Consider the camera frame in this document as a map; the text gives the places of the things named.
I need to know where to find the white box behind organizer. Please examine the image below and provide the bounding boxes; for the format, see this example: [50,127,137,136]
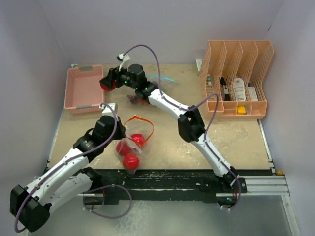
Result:
[195,59,203,75]

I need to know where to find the black item in organizer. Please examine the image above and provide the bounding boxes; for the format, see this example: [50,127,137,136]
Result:
[220,77,230,101]

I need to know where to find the blue zip bag small fruits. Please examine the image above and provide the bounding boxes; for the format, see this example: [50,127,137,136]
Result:
[126,72,178,105]

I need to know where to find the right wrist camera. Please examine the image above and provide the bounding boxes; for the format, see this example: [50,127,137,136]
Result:
[117,54,130,71]

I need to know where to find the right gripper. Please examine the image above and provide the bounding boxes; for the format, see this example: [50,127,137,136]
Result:
[101,63,138,90]

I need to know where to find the small green capped bottle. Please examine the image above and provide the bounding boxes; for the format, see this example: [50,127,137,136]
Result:
[206,74,212,87]

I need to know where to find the yellow object in organizer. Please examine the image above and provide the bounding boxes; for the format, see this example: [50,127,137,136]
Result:
[237,106,247,115]

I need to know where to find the white box in organizer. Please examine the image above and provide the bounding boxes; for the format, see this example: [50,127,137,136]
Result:
[248,86,258,101]

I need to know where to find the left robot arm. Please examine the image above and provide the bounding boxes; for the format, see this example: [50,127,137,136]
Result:
[9,115,126,233]

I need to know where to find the white bottle in organizer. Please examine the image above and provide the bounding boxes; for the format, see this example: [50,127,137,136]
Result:
[233,78,246,101]

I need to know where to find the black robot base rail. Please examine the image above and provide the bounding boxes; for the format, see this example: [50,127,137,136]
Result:
[72,169,249,205]

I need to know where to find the aluminium frame rail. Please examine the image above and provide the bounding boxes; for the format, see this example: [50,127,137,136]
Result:
[243,159,291,197]

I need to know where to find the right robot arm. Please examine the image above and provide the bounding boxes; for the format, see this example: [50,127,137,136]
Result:
[100,64,241,192]

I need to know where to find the pink perforated plastic basket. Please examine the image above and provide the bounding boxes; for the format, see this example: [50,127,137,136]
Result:
[64,64,105,115]

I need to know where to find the orange desk file organizer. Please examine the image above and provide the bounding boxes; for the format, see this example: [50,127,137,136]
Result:
[199,40,274,119]

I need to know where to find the fake pomegranate red yellow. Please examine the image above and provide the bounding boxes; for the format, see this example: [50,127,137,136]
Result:
[115,141,131,156]

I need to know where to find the large pink red apple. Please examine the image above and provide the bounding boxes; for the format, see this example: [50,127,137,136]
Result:
[123,153,140,171]

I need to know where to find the orange zip bag with apples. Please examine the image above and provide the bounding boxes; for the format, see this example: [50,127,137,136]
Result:
[114,115,155,175]

